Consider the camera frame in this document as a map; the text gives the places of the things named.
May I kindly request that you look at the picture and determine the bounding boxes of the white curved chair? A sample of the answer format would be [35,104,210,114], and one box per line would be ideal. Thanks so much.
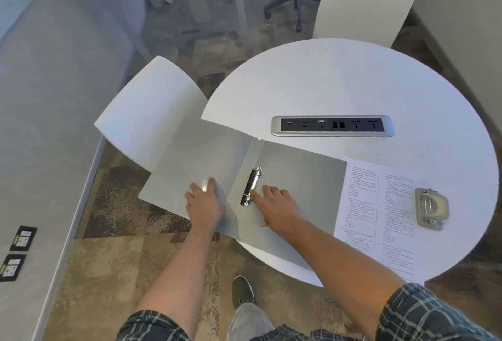
[94,55,209,173]
[312,0,424,49]

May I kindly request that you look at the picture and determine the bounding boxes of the metal binder ring mechanism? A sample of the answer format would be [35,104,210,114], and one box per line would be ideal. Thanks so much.
[239,166,263,208]

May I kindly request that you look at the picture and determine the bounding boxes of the person's right forearm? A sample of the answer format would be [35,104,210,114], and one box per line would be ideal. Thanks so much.
[275,217,408,338]

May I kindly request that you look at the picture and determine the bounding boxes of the silver table socket strip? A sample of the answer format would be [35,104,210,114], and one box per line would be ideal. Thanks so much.
[271,115,395,138]

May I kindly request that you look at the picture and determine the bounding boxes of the plaid shirt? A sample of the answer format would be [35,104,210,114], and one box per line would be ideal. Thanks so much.
[115,283,499,341]

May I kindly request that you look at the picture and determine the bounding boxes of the person's left hand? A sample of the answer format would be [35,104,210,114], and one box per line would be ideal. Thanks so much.
[184,177,227,232]

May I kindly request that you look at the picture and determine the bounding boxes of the person's right hand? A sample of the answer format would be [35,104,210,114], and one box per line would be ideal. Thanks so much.
[249,185,305,236]

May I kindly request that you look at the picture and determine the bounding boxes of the black wall socket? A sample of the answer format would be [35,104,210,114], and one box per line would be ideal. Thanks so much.
[0,254,27,283]
[9,226,38,252]

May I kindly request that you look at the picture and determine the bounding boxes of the grey shoe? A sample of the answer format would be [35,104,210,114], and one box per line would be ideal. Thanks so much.
[232,276,256,310]

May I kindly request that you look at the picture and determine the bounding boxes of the grey hole punch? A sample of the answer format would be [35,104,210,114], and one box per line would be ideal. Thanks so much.
[414,187,450,231]

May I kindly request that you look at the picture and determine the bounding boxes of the printed paper sheets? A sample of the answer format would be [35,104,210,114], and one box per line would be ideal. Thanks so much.
[333,156,427,286]

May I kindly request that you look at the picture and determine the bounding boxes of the grey trousers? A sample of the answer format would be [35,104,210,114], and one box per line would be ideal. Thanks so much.
[227,303,276,341]

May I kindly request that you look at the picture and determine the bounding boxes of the grey ring binder folder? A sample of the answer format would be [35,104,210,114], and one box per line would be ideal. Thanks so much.
[138,114,348,271]

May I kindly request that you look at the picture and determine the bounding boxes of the person's left forearm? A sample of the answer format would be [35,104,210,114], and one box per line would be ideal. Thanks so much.
[135,224,223,330]

